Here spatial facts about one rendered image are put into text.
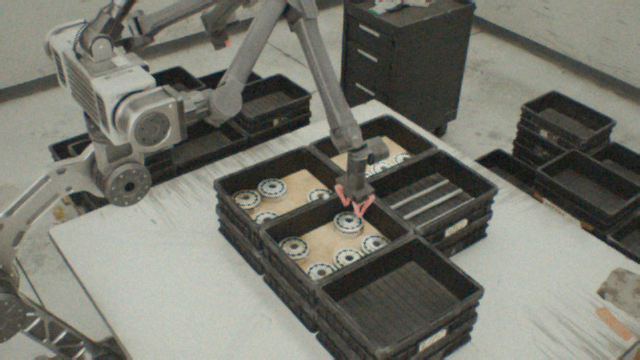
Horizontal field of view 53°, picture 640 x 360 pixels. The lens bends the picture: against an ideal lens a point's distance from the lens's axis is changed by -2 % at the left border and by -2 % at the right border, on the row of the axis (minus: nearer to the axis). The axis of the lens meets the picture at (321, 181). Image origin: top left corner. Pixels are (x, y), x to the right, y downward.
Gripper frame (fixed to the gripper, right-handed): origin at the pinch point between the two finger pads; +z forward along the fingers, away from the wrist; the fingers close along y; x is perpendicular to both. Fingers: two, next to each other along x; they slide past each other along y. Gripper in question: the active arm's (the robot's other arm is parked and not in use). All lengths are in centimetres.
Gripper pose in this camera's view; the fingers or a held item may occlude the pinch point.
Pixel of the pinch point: (353, 208)
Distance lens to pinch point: 193.8
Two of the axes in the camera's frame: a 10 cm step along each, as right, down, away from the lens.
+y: -5.8, -5.1, 6.4
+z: -0.4, 8.0, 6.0
